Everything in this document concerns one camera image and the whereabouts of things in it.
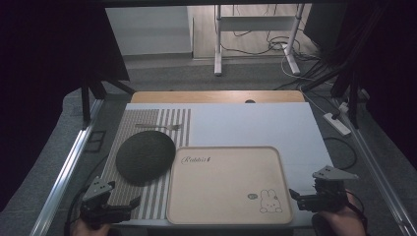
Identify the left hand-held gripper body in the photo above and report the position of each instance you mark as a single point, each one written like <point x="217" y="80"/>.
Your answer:
<point x="97" y="206"/>

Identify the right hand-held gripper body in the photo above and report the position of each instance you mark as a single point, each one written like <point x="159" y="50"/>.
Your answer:
<point x="329" y="193"/>

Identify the person's left hand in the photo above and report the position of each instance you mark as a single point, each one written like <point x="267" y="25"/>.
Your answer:
<point x="86" y="230"/>

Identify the person's right hand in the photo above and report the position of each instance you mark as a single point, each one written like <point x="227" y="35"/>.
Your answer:
<point x="342" y="223"/>

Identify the dark round plate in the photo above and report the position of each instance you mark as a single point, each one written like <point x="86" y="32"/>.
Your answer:
<point x="144" y="162"/>

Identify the beige tray with rabbit print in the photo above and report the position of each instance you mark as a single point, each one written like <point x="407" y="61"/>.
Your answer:
<point x="229" y="187"/>

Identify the white power strip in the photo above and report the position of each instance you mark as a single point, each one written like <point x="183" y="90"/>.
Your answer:
<point x="337" y="124"/>

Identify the striped grey placemat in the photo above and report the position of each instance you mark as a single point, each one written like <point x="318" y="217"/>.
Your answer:
<point x="131" y="123"/>

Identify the white board sheet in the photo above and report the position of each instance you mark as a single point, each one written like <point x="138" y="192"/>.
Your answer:
<point x="255" y="126"/>

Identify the silver metal fork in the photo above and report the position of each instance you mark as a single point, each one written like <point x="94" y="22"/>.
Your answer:
<point x="159" y="126"/>

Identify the black tripod stand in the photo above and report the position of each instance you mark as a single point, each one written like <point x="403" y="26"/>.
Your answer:
<point x="86" y="98"/>
<point x="353" y="98"/>

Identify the black table grommet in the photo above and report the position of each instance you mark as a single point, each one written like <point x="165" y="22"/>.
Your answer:
<point x="250" y="101"/>

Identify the wooden table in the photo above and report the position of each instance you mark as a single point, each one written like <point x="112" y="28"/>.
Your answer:
<point x="196" y="97"/>

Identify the dark curtain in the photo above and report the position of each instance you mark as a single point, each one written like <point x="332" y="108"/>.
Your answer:
<point x="387" y="65"/>
<point x="49" y="65"/>

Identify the white cabinet panel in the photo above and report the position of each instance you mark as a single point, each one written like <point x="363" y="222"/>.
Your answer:
<point x="147" y="31"/>

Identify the aluminium rail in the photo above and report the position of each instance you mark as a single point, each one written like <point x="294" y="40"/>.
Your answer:
<point x="377" y="170"/>
<point x="65" y="170"/>

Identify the small black frame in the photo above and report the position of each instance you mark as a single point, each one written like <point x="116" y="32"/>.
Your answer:
<point x="95" y="141"/>

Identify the white metal stand frame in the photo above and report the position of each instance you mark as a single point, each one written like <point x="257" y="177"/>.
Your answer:
<point x="218" y="39"/>

